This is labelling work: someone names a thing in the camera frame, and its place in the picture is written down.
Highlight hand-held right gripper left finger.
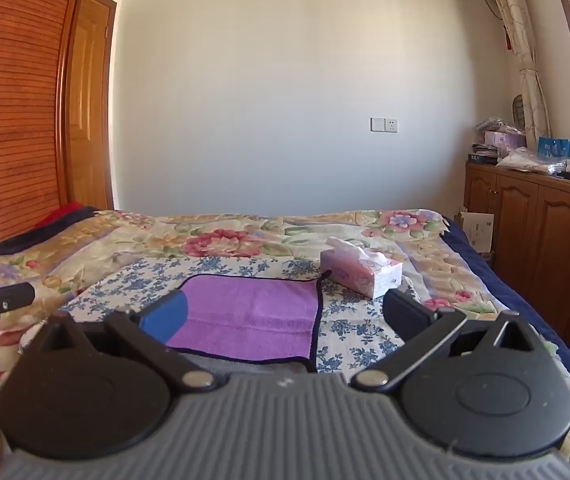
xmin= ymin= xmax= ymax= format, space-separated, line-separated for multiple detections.
xmin=32 ymin=289 xmax=220 ymax=394

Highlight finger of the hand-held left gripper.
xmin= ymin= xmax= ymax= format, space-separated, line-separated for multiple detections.
xmin=0 ymin=282 xmax=36 ymax=315

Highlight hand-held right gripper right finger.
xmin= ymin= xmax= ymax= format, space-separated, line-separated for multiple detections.
xmin=349 ymin=288 xmax=546 ymax=392

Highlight purple towel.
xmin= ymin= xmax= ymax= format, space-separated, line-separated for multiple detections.
xmin=165 ymin=270 xmax=334 ymax=374

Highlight blue floral white cloth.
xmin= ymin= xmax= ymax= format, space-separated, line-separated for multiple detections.
xmin=59 ymin=255 xmax=417 ymax=377

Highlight pink tissue pack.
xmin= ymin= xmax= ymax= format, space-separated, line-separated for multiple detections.
xmin=319 ymin=236 xmax=405 ymax=300

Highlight grey towel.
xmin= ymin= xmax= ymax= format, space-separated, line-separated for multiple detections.
xmin=192 ymin=352 xmax=313 ymax=377

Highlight floral bedspread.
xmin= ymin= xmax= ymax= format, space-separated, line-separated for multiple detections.
xmin=0 ymin=207 xmax=570 ymax=467

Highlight red cloth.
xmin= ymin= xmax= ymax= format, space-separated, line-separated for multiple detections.
xmin=32 ymin=202 xmax=100 ymax=237

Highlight navy bed sheet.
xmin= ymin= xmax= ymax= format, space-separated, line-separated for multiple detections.
xmin=439 ymin=214 xmax=570 ymax=407

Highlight wooden cabinet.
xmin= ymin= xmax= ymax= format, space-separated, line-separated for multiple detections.
xmin=463 ymin=160 xmax=570 ymax=362

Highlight wooden louvered wardrobe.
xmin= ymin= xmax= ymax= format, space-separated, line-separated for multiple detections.
xmin=0 ymin=0 xmax=92 ymax=257

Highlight stack of dark books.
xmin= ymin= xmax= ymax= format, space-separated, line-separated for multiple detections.
xmin=467 ymin=143 xmax=502 ymax=165

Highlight clear plastic bag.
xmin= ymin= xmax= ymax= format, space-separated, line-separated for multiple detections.
xmin=495 ymin=148 xmax=566 ymax=174

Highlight wooden door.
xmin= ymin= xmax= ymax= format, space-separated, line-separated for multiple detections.
xmin=66 ymin=0 xmax=119 ymax=212

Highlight pale purple box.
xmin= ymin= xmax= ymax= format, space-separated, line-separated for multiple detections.
xmin=483 ymin=130 xmax=526 ymax=159

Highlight blue box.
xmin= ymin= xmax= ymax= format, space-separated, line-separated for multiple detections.
xmin=537 ymin=136 xmax=570 ymax=159

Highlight grey fan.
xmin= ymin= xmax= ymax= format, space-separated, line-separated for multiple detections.
xmin=511 ymin=93 xmax=528 ymax=134

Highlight patterned beige curtain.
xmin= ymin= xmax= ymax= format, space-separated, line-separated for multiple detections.
xmin=479 ymin=0 xmax=554 ymax=150

